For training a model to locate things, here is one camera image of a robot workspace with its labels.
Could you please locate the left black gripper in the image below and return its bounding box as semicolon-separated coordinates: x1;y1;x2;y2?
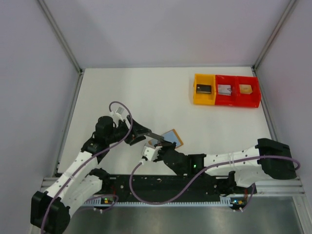
106;115;151;145

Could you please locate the black credit card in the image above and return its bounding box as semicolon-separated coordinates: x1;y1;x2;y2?
146;132;164;141

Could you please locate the yellow leather card holder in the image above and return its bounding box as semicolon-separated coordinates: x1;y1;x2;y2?
145;129;183;148

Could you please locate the silver card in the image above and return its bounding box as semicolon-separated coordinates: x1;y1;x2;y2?
217;84;232;96

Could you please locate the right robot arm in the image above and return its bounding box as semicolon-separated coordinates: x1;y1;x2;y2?
154;138;299;193

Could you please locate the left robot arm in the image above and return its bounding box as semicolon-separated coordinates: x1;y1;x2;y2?
30;116;151;234

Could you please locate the black card in bin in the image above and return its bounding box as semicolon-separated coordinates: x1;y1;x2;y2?
195;84;212;94

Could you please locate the gold card in bin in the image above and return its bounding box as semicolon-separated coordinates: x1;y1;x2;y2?
239;84;253;95

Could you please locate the yellow plastic bin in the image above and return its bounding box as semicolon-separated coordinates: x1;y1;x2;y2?
193;74;216;105

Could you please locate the middle red plastic bin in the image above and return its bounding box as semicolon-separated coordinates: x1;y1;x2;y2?
215;75;238;106

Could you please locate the red plastic bin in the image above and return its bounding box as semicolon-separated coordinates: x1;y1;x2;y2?
235;76;261;108
215;75;238;106

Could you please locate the right red plastic bin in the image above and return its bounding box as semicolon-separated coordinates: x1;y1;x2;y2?
235;76;261;108

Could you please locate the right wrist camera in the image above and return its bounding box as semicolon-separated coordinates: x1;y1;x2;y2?
140;144;158;164

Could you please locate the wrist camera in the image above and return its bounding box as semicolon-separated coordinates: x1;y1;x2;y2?
140;144;158;164
110;107;124;121

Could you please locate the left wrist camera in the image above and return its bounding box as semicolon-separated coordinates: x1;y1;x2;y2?
110;107;124;121

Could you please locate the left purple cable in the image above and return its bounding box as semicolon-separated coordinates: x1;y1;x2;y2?
40;101;133;234

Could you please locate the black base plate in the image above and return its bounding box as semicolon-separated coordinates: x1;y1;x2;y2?
96;175;252;202

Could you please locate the grey slotted cable duct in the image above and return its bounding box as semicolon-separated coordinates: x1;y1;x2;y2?
82;197;238;208

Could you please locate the aluminium frame rail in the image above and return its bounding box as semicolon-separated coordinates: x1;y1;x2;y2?
46;175;304;196

